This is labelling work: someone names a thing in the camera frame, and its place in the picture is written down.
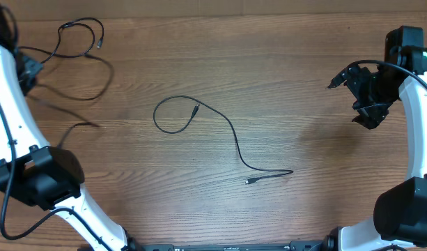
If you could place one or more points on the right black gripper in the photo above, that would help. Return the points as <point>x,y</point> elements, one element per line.
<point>374,113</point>

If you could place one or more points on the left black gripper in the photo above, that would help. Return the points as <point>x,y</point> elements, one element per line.
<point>33,67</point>

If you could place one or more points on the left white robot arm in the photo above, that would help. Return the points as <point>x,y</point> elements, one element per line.
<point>36,173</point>

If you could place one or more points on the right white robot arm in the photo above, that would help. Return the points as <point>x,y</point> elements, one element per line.
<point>399,218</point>

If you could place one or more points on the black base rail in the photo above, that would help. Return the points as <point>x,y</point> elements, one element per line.
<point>291,246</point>

